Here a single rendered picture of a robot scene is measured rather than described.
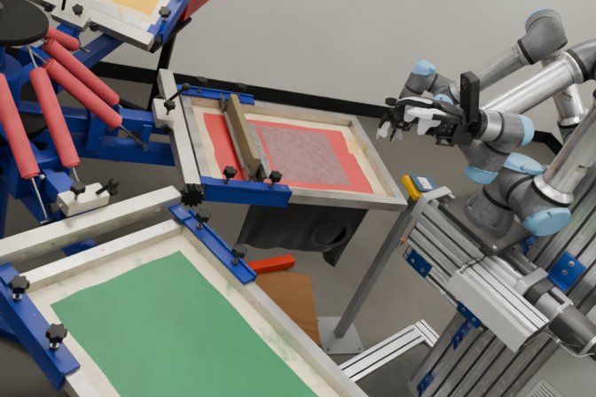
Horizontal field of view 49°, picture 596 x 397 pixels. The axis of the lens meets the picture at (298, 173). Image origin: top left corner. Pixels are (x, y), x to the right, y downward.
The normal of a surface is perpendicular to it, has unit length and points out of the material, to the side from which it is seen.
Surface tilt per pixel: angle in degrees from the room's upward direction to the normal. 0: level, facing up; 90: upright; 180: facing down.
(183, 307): 0
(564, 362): 90
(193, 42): 90
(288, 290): 0
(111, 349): 0
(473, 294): 90
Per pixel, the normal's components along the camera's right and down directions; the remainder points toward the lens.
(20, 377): 0.33, -0.77
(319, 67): 0.27, 0.63
